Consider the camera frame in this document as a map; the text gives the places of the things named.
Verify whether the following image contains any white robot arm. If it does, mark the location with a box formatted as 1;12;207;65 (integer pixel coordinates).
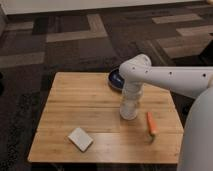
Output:
119;54;213;171

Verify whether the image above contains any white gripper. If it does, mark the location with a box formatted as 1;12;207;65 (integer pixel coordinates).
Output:
122;82;143;103

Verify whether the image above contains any wooden table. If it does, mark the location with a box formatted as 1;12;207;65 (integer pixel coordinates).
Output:
28;72;183;164

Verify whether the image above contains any orange carrot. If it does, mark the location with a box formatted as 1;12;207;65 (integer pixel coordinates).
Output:
147;112;157;136

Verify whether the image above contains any blue bowl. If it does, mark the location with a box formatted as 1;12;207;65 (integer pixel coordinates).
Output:
108;68;124;92

